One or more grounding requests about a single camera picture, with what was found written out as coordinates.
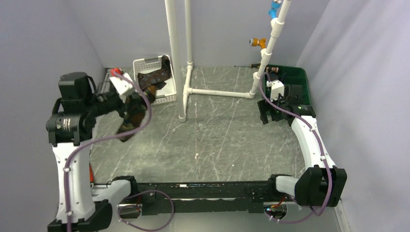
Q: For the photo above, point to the orange nozzle fitting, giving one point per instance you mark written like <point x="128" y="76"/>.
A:
<point x="254" y="42"/>

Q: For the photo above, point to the dark brown patterned tie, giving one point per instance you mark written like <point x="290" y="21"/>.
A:
<point x="155" y="78"/>

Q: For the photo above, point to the white perforated plastic basket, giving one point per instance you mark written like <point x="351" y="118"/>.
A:
<point x="167" y="93"/>

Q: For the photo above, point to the blue nozzle fitting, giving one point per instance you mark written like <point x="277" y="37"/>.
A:
<point x="275" y="6"/>

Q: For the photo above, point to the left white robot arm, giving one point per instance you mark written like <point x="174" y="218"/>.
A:
<point x="70" y="133"/>

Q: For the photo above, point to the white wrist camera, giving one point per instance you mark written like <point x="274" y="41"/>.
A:
<point x="122" y="87"/>
<point x="276" y="88"/>

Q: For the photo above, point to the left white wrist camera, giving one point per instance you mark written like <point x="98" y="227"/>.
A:
<point x="122" y="87"/>

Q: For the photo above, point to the colourful patterned tie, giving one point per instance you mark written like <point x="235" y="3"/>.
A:
<point x="135" y="111"/>

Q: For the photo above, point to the red grey pipe wrench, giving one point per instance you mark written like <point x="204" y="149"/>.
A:
<point x="91" y="175"/>

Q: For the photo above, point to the rolled dark tie in tray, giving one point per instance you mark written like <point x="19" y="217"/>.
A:
<point x="273" y="73"/>

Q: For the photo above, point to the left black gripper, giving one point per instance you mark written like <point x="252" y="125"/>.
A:
<point x="122" y="108"/>

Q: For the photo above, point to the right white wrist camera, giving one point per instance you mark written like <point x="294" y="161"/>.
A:
<point x="276" y="88"/>

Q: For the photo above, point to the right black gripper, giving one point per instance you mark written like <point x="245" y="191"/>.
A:
<point x="263" y="108"/>

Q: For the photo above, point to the green compartment tray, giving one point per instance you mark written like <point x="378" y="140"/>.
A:
<point x="295" y="76"/>

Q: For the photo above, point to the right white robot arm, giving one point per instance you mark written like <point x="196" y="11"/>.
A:
<point x="322" y="182"/>

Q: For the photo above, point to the black yellow screwdriver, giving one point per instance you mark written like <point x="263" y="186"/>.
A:
<point x="257" y="65"/>

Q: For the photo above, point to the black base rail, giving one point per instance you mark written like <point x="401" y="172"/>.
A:
<point x="205" y="197"/>

